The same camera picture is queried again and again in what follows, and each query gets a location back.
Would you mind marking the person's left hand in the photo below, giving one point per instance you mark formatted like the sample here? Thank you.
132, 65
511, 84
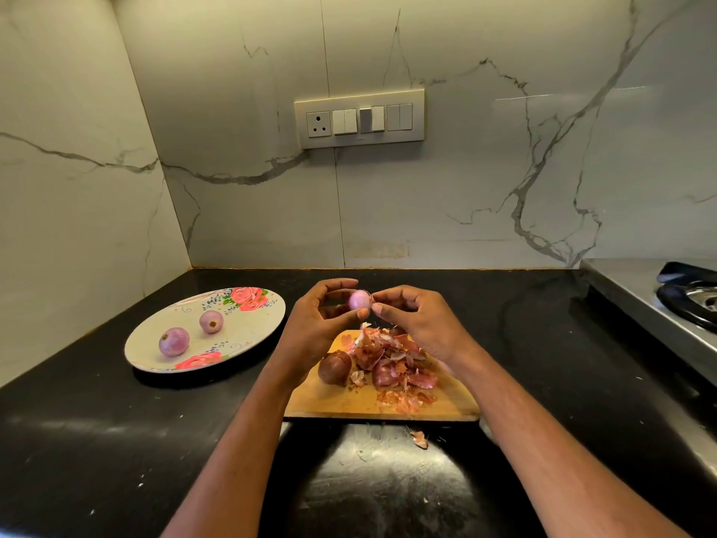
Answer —
307, 330

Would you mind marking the person's right hand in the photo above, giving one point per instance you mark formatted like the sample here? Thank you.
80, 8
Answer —
428, 324

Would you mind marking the person's right thumb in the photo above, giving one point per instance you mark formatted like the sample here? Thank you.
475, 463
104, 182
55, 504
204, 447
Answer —
389, 313

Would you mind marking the person's left thumb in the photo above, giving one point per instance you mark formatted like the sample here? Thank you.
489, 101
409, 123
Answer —
346, 322

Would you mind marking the small peeled pink onion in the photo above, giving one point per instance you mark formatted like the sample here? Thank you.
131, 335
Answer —
359, 300

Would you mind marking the person's right forearm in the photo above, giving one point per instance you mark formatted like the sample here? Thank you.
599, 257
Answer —
554, 448

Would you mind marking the person's left forearm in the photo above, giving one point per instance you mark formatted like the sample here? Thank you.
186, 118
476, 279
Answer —
238, 462

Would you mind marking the unpeeled brown onion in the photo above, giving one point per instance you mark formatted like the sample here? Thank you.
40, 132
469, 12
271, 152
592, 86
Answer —
334, 368

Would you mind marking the pile of onion peels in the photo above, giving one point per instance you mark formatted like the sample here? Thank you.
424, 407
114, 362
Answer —
392, 366

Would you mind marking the wooden cutting board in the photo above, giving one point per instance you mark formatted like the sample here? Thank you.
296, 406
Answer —
381, 395

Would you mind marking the loose onion peel scrap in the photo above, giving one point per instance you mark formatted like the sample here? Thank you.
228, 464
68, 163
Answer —
419, 439

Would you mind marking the peeled purple onion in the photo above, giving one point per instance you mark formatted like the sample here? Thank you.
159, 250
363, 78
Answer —
211, 322
174, 342

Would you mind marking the white floral plate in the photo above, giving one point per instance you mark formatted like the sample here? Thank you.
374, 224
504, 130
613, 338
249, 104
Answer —
204, 329

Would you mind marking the steel gas stove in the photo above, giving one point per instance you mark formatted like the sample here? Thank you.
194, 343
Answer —
652, 313

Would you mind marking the black stove burner grate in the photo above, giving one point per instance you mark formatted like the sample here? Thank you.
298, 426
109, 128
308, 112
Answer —
690, 294

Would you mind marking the white wall switch panel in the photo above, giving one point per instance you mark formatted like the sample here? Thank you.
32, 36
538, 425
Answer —
359, 118

